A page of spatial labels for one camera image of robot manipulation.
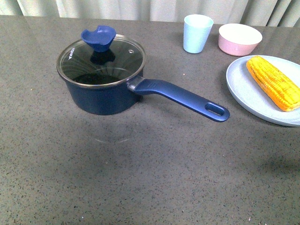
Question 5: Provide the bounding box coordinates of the glass lid with blue knob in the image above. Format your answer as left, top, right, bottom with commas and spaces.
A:
56, 25, 146, 87

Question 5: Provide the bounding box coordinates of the yellow corn cob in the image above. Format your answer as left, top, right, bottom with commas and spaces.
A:
246, 56, 300, 112

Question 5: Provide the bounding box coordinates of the dark blue saucepan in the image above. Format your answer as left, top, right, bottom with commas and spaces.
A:
56, 34, 231, 122

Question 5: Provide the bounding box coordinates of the light blue plastic cup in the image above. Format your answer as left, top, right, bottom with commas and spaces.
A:
183, 14, 214, 54

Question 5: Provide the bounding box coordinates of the light blue round plate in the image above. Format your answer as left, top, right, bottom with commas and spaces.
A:
226, 55, 300, 127

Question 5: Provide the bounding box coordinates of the pink plastic bowl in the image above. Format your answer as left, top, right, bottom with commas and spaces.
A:
218, 23, 263, 56

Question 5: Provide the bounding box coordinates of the white pleated curtain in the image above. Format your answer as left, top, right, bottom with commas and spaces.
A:
0, 0, 300, 27

